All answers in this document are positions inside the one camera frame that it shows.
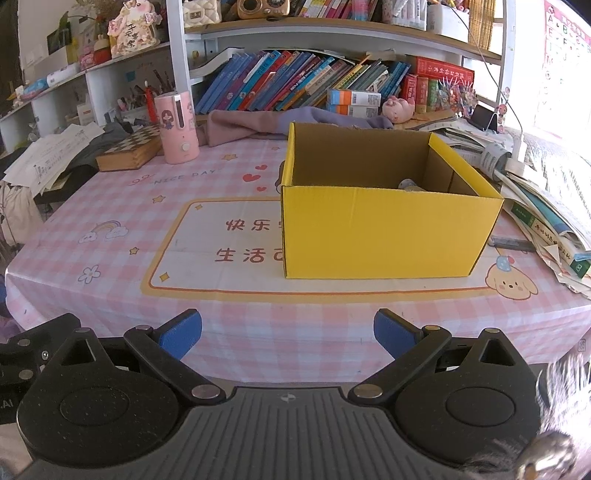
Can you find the beige cloth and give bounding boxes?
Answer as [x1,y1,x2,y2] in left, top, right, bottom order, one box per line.
[0,180,45,250]

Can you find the white paper sheets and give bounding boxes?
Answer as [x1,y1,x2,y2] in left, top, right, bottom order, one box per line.
[2,122,106,195]

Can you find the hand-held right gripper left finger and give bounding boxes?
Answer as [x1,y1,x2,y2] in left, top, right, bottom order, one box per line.
[44,308,227,407]

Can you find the white storage box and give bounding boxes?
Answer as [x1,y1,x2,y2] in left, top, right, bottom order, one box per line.
[427,2,472,40]

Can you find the bent white paperback book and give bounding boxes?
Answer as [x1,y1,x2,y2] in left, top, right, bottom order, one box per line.
[189,46,234,79]

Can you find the tan ribbed book set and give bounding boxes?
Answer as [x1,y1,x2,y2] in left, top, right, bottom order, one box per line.
[468,0,498,51]

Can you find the alphabet wall poster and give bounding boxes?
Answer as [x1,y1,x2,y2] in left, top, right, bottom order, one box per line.
[542,0,591,136]

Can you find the rolled printed paper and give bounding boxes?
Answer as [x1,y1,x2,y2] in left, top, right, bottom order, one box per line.
[480,142,513,181]

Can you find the pile of papers and books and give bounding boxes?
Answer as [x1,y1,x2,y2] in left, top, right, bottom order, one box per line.
[411,115,591,294]

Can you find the wooden chess box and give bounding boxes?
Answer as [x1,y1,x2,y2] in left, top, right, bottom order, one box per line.
[95,122,164,173]

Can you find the row of children's books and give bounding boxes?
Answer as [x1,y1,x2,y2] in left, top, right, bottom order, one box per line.
[290,0,384,21]

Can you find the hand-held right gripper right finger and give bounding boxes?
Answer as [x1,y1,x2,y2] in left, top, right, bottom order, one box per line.
[347,308,527,407]

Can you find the purple and mauve cloth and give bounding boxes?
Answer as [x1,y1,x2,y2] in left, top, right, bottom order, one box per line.
[198,106,396,147]

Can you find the yellow cardboard box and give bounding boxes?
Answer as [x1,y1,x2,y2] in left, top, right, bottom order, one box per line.
[279,121,505,280]

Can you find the row of colourful books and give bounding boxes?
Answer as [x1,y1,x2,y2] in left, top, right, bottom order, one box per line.
[196,50,411,114]

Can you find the pink and white figurine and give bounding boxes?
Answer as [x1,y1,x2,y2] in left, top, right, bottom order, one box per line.
[108,0,163,59]

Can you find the black utility knife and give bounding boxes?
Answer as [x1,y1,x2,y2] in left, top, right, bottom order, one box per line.
[488,235,539,253]

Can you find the pink pig plush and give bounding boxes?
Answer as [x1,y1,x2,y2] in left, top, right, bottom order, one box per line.
[381,96,415,125]

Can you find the thick red dictionary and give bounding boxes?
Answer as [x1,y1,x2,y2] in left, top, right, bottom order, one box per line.
[409,55,476,82]

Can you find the person's fuzzy grey clothing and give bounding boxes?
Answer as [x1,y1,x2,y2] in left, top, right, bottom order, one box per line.
[462,351,591,480]

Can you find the dark grey cloth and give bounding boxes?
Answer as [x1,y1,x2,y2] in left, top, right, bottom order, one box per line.
[60,122,135,185]

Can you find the bunch of pens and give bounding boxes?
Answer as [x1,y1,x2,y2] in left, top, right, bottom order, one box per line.
[115,69,177,125]

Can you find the white side shelf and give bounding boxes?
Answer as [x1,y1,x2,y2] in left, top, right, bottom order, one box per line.
[0,41,195,141]

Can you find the pink cylindrical humidifier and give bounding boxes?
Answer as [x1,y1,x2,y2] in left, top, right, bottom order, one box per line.
[154,91,200,165]

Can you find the clear pen holder with markers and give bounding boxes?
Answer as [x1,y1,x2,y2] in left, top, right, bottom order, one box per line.
[383,0,428,28]

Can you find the black phone stand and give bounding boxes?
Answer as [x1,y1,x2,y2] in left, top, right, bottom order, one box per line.
[471,104,502,133]

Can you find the colourful cartoon packet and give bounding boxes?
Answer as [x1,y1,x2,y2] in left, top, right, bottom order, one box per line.
[436,78,479,114]

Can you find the orange and blue carton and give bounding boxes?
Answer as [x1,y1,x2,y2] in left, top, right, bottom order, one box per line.
[329,104,382,119]
[328,89,382,108]

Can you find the cream quilted pearl handbag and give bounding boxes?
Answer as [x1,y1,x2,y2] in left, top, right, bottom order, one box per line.
[182,0,223,27]

